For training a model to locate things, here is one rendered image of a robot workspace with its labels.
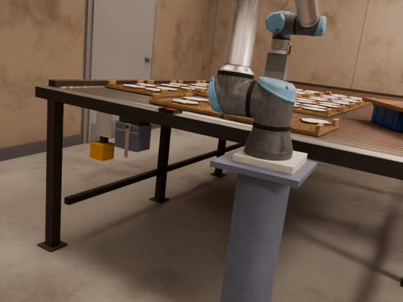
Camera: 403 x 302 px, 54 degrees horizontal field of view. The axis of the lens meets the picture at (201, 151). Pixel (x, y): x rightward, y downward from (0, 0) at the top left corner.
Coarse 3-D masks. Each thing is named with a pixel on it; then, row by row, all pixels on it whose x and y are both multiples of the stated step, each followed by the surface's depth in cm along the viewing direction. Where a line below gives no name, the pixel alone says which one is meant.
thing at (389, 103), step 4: (364, 100) 221; (368, 100) 215; (372, 100) 210; (376, 100) 208; (380, 100) 212; (384, 100) 216; (388, 100) 220; (392, 100) 224; (380, 104) 200; (384, 104) 196; (388, 104) 192; (392, 104) 191; (396, 104) 194; (400, 104) 197; (392, 108) 187; (396, 108) 183; (400, 108) 180
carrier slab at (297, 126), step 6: (228, 114) 170; (240, 120) 165; (246, 120) 164; (252, 120) 162; (294, 120) 174; (300, 120) 176; (294, 126) 157; (300, 126) 159; (306, 126) 161; (312, 126) 162; (324, 126) 166; (330, 126) 168; (336, 126) 174; (300, 132) 152; (306, 132) 151; (312, 132) 150; (318, 132) 150; (324, 132) 157
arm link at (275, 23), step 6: (276, 12) 149; (270, 18) 150; (276, 18) 149; (282, 18) 148; (288, 18) 149; (294, 18) 148; (270, 24) 150; (276, 24) 149; (282, 24) 148; (288, 24) 149; (270, 30) 151; (276, 30) 150; (282, 30) 151; (288, 30) 150
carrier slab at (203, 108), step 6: (156, 102) 189; (162, 102) 187; (168, 102) 186; (204, 102) 202; (180, 108) 182; (186, 108) 180; (192, 108) 178; (198, 108) 177; (204, 108) 180; (210, 108) 182; (210, 114) 173; (216, 114) 171; (222, 114) 171
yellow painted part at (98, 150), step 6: (102, 138) 193; (108, 138) 195; (96, 144) 191; (102, 144) 190; (108, 144) 192; (114, 144) 195; (90, 150) 194; (96, 150) 192; (102, 150) 190; (108, 150) 192; (90, 156) 194; (96, 156) 192; (102, 156) 190; (108, 156) 193
